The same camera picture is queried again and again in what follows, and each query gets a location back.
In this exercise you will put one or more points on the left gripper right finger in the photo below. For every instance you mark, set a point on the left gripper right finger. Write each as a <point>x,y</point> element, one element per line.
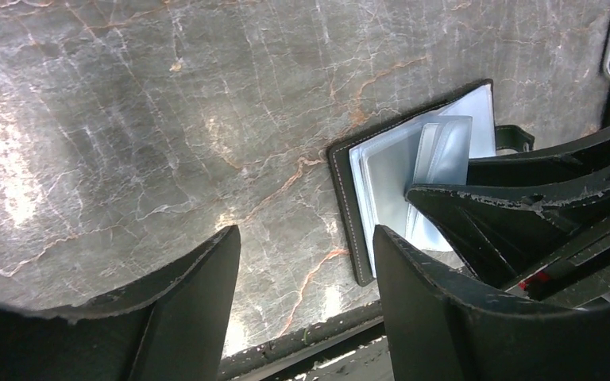
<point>443,325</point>

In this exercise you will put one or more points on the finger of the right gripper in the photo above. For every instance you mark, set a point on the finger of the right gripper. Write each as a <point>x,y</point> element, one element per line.
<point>547,165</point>
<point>500,233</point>

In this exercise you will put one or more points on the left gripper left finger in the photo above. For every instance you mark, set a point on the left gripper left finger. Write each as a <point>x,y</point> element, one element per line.
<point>168,325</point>

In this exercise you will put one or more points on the black leather card holder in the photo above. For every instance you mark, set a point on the black leather card holder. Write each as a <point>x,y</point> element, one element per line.
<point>373,170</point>

